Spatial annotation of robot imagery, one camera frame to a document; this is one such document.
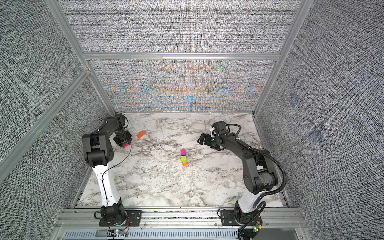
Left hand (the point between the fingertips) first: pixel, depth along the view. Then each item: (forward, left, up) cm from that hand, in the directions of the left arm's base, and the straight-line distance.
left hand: (128, 143), depth 102 cm
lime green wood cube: (-17, -38, +7) cm, 43 cm away
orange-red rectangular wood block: (+6, -7, +1) cm, 10 cm away
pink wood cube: (-3, -1, +3) cm, 5 cm away
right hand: (-7, -51, +8) cm, 52 cm away
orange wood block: (-18, -39, +1) cm, 43 cm away
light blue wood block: (-17, -38, +2) cm, 42 cm away
